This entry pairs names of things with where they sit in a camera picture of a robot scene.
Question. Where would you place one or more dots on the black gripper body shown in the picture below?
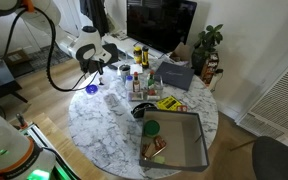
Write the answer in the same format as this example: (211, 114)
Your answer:
(89, 65)

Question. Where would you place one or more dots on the transparent plastic bucket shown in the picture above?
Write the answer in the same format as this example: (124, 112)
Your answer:
(104, 81)

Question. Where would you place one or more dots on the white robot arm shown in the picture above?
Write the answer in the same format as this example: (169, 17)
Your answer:
(21, 158)

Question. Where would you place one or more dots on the black remote control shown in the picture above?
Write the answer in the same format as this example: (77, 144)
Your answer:
(112, 67)

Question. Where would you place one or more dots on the blue plastic lid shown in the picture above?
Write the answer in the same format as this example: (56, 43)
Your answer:
(91, 89)

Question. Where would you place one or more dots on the grey chair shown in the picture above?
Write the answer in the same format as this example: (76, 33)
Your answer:
(113, 51)

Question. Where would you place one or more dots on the white tv stand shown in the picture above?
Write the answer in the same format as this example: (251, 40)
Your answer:
(127, 46)

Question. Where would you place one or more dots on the white blue-capped bottle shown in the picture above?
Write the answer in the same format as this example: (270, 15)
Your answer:
(129, 83)

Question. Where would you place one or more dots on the white paper napkin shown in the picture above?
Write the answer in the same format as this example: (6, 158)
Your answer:
(136, 68)

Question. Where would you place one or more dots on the yellow-capped supplement bottle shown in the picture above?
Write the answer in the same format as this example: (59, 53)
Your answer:
(137, 54)

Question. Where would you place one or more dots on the hot sauce bottle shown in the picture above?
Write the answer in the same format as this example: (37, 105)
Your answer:
(136, 83)

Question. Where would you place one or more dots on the green glass bottle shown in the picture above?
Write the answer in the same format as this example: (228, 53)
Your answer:
(151, 80)

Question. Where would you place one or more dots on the cardboard box on floor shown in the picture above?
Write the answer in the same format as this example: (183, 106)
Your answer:
(16, 57)

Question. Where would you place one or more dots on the black computer monitor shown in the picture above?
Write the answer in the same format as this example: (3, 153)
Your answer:
(160, 24)

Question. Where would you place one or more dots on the green round lid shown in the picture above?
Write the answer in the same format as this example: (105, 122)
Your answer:
(151, 128)

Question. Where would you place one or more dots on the yellow black packet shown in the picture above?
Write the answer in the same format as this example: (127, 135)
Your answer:
(169, 103)

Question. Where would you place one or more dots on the dark grey flat box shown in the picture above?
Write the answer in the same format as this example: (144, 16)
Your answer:
(177, 76)

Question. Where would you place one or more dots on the red snack packet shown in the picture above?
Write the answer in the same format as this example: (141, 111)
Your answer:
(159, 142)

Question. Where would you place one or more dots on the large grey open box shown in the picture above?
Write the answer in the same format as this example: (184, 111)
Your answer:
(185, 148)

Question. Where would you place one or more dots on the potted green plant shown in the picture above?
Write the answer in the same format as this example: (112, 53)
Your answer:
(208, 39)

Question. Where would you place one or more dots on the dark round chair seat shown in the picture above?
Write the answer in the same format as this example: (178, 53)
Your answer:
(270, 159)

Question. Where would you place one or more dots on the white wall vent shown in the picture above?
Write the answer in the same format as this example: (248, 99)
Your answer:
(269, 115)

